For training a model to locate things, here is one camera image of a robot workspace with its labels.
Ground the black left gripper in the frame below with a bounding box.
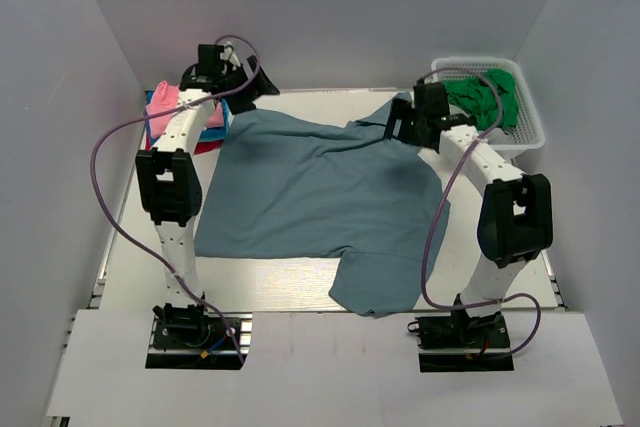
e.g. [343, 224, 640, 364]
[219, 56, 280, 116]

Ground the grey-blue t-shirt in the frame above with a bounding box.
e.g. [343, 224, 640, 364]
[195, 105, 449, 315]

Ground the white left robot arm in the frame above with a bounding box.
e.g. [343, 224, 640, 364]
[135, 47, 279, 309]

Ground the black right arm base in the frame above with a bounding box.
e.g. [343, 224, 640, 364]
[407, 311, 514, 373]

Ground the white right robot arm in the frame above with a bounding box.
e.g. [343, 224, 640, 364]
[383, 98, 553, 346]

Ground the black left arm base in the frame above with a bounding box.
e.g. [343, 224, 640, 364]
[145, 314, 252, 371]

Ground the blue folded t-shirt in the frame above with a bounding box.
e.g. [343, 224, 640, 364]
[145, 100, 230, 146]

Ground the green t-shirt in basket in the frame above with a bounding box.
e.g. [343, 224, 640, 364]
[443, 69, 519, 132]

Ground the red folded t-shirt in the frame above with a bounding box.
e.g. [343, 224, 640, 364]
[144, 107, 229, 155]

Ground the grey t-shirt in basket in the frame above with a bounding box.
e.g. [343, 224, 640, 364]
[487, 128, 514, 145]

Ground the pink folded t-shirt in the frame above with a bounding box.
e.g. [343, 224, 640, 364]
[145, 80, 225, 141]

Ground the white plastic laundry basket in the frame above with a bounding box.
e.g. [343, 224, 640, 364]
[431, 57, 545, 158]

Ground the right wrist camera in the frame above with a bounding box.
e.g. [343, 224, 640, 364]
[413, 82, 476, 126]

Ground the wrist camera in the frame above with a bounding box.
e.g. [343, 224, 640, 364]
[413, 82, 476, 126]
[179, 42, 241, 93]

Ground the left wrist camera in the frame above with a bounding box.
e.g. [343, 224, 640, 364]
[179, 42, 241, 93]

